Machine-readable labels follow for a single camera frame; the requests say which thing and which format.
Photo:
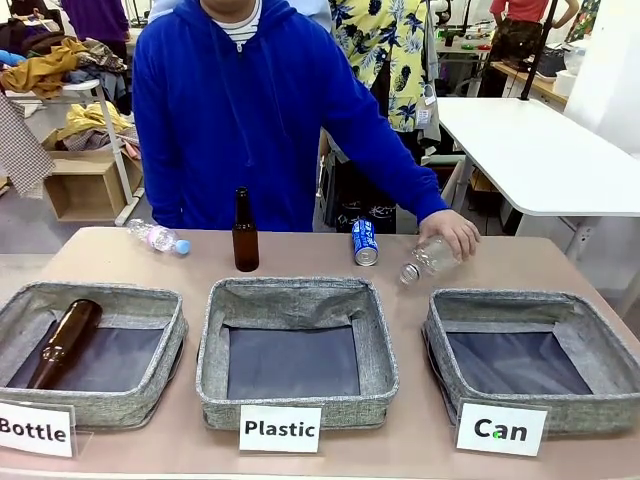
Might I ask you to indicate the person in purple top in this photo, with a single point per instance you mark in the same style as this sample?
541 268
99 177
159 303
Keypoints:
97 22

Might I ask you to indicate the white sign reading Plastic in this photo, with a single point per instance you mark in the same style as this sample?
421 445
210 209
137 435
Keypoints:
280 429

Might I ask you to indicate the standing brown glass bottle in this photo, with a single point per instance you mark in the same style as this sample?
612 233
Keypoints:
245 240

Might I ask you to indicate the grey fabric basket plastic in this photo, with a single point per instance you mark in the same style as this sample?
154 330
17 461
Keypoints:
295 345

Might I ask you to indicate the clear plastic bottle silver cap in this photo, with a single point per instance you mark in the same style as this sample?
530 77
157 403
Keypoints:
430 259

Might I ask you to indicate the white sign reading Bottle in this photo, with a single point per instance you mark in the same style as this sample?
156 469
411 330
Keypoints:
35 430

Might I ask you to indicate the lying brown glass bottle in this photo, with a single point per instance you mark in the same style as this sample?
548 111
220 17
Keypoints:
62 340

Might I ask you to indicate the clear plastic bottle blue cap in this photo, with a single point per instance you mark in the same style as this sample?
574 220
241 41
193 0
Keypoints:
157 238

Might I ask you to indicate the checkered cloth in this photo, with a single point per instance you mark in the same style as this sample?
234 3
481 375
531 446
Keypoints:
22 150

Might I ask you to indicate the person in floral shirt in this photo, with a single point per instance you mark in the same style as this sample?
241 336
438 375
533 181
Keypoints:
385 45

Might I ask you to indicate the white sign reading Can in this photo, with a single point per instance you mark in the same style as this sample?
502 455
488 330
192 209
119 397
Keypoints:
500 429

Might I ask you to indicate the pile of clothes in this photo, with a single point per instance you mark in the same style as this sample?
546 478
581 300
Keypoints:
55 65

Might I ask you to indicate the grey fabric basket bottle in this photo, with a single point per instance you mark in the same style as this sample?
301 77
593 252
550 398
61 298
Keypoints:
90 350

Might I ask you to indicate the blue drink can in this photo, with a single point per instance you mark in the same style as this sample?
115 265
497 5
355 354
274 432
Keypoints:
364 243

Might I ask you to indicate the black printed bag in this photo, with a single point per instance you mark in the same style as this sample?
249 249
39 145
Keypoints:
362 195

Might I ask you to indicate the white clothes rack table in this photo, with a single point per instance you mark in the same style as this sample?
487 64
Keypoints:
112 150

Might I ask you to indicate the wooden crate box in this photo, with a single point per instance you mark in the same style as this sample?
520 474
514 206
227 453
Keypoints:
85 187

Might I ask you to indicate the person's left hand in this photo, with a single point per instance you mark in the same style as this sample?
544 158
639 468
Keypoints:
452 229

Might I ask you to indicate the person in blue hoodie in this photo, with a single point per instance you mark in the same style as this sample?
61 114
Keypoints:
240 110

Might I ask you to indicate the grey fabric basket can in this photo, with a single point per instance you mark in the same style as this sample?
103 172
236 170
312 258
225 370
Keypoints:
530 355

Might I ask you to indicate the person in red shirt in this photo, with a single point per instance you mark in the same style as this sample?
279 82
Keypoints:
515 35

